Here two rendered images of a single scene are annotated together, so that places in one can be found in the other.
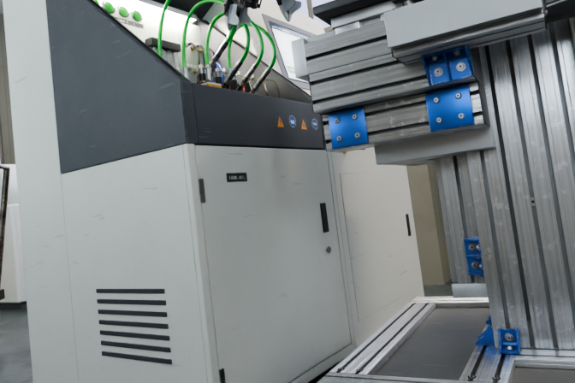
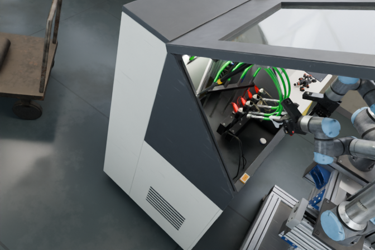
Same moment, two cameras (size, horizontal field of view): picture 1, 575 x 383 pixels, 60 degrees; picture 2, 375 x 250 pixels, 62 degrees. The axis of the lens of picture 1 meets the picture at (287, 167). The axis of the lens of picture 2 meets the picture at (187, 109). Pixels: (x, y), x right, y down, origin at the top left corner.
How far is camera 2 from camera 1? 1.89 m
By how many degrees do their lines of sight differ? 52
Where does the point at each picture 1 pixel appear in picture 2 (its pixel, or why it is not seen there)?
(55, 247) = (130, 154)
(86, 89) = (176, 137)
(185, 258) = (200, 225)
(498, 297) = not seen: outside the picture
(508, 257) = not seen: outside the picture
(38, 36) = (149, 75)
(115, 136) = (184, 168)
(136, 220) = (182, 196)
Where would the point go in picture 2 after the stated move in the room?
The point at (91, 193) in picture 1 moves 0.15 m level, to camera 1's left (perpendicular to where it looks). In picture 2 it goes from (160, 165) to (134, 159)
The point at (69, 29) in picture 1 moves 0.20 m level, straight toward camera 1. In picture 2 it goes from (176, 103) to (190, 139)
